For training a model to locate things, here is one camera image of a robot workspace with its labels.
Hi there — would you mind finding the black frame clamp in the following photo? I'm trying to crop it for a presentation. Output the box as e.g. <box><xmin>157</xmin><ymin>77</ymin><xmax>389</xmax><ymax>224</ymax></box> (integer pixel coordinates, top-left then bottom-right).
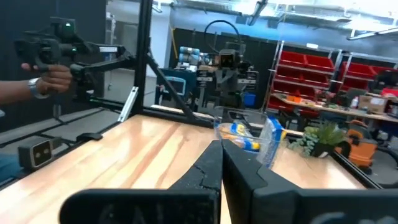
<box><xmin>76</xmin><ymin>133</ymin><xmax>103</xmax><ymax>142</ymax></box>

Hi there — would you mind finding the white frame bracket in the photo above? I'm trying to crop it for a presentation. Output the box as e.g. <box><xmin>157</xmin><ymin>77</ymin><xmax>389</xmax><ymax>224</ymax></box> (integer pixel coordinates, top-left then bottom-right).
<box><xmin>117</xmin><ymin>86</ymin><xmax>139</xmax><ymax>123</ymax></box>

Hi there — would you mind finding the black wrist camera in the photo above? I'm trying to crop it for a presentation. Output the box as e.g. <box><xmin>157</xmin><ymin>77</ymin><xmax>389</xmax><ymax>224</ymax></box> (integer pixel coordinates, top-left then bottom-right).
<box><xmin>218</xmin><ymin>49</ymin><xmax>240</xmax><ymax>71</ymax></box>

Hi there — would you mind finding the silver wristwatch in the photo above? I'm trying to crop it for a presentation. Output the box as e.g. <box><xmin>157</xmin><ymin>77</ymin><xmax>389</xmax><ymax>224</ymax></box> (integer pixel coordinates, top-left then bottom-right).
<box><xmin>27</xmin><ymin>77</ymin><xmax>49</xmax><ymax>100</ymax></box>

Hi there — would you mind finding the metal shelf with red bins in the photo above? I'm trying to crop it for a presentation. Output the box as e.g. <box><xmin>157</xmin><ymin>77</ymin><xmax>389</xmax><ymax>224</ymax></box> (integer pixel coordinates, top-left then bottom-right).
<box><xmin>337</xmin><ymin>52</ymin><xmax>398</xmax><ymax>94</ymax></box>
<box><xmin>264</xmin><ymin>40</ymin><xmax>343</xmax><ymax>116</ymax></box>

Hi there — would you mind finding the grey table-level camera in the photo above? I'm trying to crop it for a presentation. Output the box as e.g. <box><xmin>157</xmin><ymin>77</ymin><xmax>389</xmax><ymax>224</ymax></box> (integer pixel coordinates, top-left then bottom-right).
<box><xmin>17</xmin><ymin>136</ymin><xmax>54</xmax><ymax>170</ymax></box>

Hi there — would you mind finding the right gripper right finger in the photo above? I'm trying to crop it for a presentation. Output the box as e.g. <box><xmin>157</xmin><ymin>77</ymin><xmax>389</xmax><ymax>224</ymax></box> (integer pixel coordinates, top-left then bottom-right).
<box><xmin>221</xmin><ymin>139</ymin><xmax>295</xmax><ymax>224</ymax></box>

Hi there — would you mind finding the small blue box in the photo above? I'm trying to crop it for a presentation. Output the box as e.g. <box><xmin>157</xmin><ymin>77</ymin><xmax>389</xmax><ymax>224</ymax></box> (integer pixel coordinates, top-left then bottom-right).
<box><xmin>242</xmin><ymin>92</ymin><xmax>257</xmax><ymax>108</ymax></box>

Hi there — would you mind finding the black aluminium table frame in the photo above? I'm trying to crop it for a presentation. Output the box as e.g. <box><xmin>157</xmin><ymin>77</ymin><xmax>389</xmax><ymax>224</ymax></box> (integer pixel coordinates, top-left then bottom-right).
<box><xmin>0</xmin><ymin>0</ymin><xmax>383</xmax><ymax>190</ymax></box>

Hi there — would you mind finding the person's forearm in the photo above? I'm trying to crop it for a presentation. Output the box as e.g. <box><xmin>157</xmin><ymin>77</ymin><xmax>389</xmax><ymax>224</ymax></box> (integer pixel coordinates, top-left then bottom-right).
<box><xmin>0</xmin><ymin>79</ymin><xmax>41</xmax><ymax>106</ymax></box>

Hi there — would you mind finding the wooden workbench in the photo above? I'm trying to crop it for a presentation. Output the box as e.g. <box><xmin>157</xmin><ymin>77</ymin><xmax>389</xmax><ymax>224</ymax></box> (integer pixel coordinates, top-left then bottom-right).
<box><xmin>273</xmin><ymin>93</ymin><xmax>398</xmax><ymax>124</ymax></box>

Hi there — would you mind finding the person's hand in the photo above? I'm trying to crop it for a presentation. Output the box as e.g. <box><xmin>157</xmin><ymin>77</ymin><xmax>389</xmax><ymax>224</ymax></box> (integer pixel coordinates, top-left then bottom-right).
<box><xmin>21</xmin><ymin>62</ymin><xmax>73</xmax><ymax>94</ymax></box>

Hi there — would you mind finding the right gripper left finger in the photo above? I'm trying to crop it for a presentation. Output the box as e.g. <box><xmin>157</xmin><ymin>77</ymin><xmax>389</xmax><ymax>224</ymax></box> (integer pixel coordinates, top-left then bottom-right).
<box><xmin>169</xmin><ymin>139</ymin><xmax>223</xmax><ymax>191</ymax></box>

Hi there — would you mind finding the small green succulent plant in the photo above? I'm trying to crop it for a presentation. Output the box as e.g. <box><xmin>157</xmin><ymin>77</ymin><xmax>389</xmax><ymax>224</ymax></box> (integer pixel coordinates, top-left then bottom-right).
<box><xmin>287</xmin><ymin>121</ymin><xmax>352</xmax><ymax>159</ymax></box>

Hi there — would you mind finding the cardboard box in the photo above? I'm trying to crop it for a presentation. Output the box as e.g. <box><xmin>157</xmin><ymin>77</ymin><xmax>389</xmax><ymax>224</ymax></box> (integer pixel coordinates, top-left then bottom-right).
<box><xmin>357</xmin><ymin>95</ymin><xmax>388</xmax><ymax>114</ymax></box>

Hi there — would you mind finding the clear plastic bin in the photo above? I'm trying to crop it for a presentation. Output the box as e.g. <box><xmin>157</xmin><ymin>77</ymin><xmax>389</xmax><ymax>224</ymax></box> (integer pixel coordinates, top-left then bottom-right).
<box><xmin>213</xmin><ymin>105</ymin><xmax>289</xmax><ymax>169</ymax></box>

